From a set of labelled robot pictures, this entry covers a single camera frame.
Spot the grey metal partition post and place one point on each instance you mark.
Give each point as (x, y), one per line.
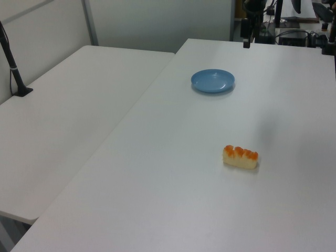
(90, 23)

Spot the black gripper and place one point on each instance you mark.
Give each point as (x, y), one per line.
(245, 29)

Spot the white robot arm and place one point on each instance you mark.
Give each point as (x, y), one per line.
(253, 8)

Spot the black upright pole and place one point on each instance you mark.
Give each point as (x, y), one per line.
(278, 13)

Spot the orange glazed bread loaf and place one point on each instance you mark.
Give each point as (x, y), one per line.
(240, 157)

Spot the blue round plate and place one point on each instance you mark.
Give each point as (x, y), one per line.
(212, 81)

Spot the black electronics box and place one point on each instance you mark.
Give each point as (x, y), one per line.
(292, 39)

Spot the black table clamp mount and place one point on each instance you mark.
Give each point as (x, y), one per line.
(328, 48)

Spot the white side table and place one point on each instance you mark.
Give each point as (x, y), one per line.
(65, 118)

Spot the black camera stand pole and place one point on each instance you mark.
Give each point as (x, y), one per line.
(11, 65)

